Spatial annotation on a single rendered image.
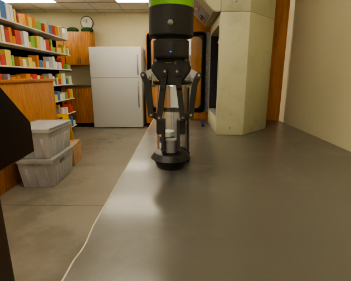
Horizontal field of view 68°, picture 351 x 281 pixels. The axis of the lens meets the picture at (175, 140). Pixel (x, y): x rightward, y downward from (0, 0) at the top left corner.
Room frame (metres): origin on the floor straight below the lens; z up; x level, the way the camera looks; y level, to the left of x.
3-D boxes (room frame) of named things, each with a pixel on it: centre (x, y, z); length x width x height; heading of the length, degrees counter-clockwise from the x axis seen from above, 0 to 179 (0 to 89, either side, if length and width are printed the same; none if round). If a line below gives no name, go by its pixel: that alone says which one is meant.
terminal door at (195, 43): (1.38, 0.00, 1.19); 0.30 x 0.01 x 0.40; 83
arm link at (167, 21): (0.58, 0.01, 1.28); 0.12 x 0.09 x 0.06; 179
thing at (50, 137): (2.88, 1.49, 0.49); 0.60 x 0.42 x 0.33; 0
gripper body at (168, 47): (0.58, 0.01, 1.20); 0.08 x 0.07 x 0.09; 89
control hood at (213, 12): (1.21, -0.11, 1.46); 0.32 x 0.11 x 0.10; 0
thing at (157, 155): (0.58, 0.01, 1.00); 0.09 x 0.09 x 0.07
